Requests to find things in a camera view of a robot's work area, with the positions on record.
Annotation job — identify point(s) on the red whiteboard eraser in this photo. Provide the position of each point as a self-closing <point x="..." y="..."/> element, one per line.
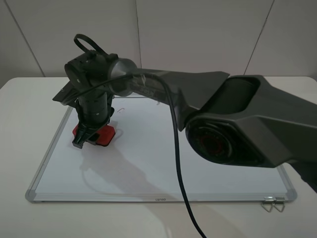
<point x="106" y="133"/>

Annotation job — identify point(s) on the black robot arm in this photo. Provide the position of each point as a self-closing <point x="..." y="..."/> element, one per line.
<point x="229" y="120"/>

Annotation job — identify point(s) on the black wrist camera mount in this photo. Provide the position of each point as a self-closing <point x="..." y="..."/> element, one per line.
<point x="63" y="94"/>

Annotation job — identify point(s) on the metal hanging clip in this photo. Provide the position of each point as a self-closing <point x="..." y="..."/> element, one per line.
<point x="267" y="203"/>
<point x="279" y="204"/>

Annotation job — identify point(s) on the left metal hanging clip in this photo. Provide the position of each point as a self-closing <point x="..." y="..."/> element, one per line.
<point x="267" y="203"/>

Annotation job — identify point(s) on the white aluminium-framed whiteboard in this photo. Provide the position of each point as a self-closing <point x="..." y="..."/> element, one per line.
<point x="139" y="165"/>

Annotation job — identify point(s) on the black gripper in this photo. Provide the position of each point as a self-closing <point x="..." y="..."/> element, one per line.
<point x="93" y="110"/>

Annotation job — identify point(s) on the right metal hanging clip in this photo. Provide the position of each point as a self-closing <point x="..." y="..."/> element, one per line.
<point x="279" y="204"/>

